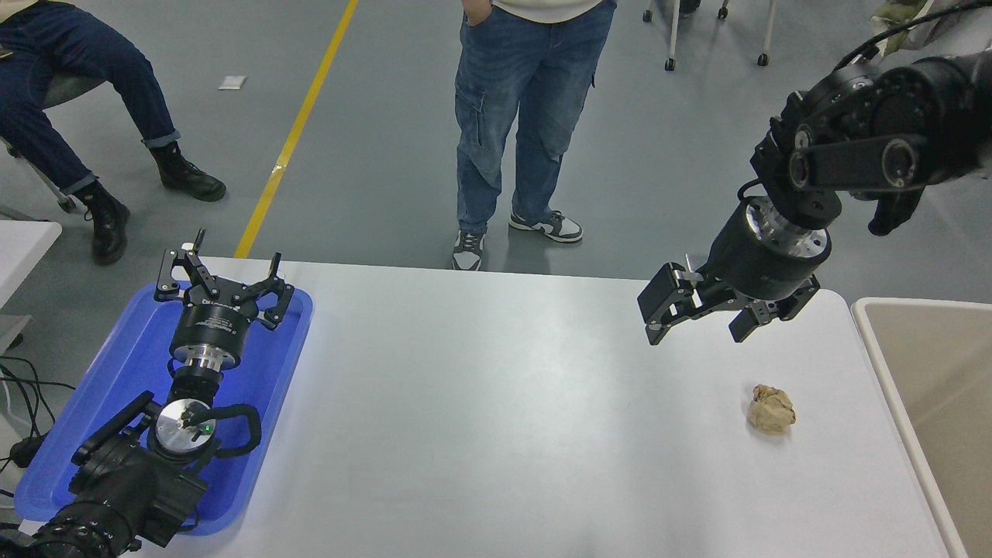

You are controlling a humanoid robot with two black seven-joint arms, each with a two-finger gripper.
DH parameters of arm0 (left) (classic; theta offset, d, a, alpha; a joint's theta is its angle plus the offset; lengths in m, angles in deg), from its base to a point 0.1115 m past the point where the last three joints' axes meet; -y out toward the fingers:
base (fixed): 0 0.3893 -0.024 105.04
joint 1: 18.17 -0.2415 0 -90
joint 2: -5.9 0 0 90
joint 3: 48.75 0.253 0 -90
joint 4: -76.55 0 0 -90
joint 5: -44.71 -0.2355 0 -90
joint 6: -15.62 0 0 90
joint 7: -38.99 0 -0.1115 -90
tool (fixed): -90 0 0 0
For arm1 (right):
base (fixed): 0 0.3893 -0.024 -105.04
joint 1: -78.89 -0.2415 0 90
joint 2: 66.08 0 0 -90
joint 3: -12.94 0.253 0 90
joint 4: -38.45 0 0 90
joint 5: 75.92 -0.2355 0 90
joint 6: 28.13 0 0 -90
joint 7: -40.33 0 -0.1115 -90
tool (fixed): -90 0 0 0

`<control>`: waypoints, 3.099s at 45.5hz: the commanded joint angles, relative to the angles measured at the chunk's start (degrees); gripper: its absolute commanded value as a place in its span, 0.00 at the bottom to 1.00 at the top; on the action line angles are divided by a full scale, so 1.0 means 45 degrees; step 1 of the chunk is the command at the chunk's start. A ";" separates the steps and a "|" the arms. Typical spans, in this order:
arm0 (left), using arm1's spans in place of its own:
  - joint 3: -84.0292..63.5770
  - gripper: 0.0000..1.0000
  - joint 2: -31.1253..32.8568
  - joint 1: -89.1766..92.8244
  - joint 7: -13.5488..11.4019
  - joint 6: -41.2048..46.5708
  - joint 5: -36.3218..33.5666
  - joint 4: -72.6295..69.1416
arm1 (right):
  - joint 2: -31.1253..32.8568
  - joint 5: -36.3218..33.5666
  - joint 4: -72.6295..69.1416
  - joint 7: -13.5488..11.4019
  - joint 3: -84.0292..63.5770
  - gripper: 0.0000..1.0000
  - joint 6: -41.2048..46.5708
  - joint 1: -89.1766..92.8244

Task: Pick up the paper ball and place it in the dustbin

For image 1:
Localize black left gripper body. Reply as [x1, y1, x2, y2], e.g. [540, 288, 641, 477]
[169, 291, 262, 360]

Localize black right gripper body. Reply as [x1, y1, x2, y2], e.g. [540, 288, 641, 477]
[694, 203, 832, 315]

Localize tan paper ball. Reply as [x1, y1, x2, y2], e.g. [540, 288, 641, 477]
[746, 384, 797, 435]

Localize blue plastic tray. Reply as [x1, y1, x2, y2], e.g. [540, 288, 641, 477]
[14, 282, 315, 537]

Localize small white side table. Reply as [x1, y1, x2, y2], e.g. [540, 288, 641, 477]
[0, 220, 63, 309]

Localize large pale bin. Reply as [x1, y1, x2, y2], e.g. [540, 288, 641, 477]
[850, 297, 992, 558]

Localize grey chair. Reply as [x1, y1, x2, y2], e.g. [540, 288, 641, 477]
[0, 74, 107, 222]

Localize seated person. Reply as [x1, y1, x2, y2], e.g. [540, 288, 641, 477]
[0, 0, 228, 266]

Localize standing person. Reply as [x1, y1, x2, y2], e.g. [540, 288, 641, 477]
[452, 0, 618, 272]

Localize white-legged rolling chair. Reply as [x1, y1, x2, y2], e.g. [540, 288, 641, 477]
[642, 0, 778, 72]

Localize camouflage fabric bundle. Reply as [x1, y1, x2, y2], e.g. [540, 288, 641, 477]
[870, 0, 992, 57]

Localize black cables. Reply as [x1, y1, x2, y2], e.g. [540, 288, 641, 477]
[0, 355, 77, 475]

